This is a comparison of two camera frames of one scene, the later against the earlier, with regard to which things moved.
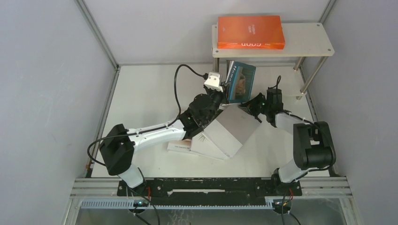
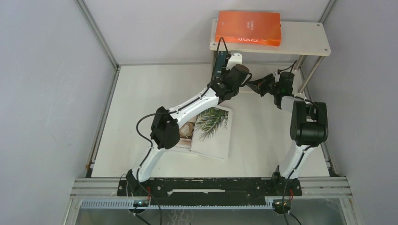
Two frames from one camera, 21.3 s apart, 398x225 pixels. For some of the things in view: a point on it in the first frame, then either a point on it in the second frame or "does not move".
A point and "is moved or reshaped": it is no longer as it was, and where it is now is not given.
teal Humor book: x=240 y=80 is moved or reshaped
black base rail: x=209 y=191 does not move
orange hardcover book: x=250 y=32 is moved or reshaped
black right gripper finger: x=254 y=101 → x=256 y=84
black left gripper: x=225 y=90 → x=223 y=74
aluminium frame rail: x=93 y=25 does not move
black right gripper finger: x=249 y=107 → x=260 y=88
